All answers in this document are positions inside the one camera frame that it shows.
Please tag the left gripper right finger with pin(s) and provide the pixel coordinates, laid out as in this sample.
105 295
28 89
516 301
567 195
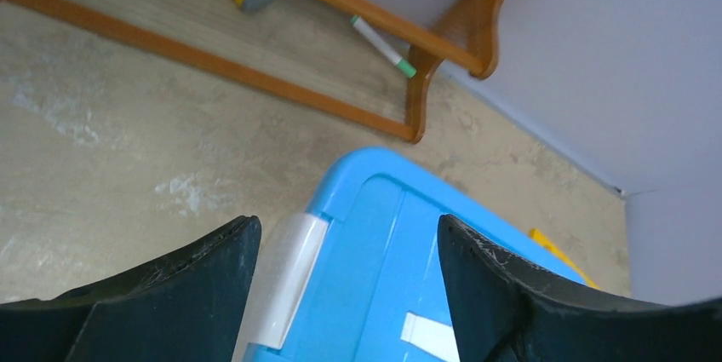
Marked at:
506 308

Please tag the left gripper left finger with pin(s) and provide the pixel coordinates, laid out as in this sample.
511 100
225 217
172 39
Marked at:
186 305

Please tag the yellow test tube rack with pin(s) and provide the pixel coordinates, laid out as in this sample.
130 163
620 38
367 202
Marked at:
544 241

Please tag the blue plastic lid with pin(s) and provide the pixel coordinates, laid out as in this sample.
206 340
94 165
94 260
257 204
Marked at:
376 292

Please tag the white plastic bin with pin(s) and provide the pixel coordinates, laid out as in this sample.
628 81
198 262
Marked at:
284 267

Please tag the white green marker pen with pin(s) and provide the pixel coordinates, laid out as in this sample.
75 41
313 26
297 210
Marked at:
385 48

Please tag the wooden shelf rack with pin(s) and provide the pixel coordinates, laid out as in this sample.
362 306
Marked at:
467 35

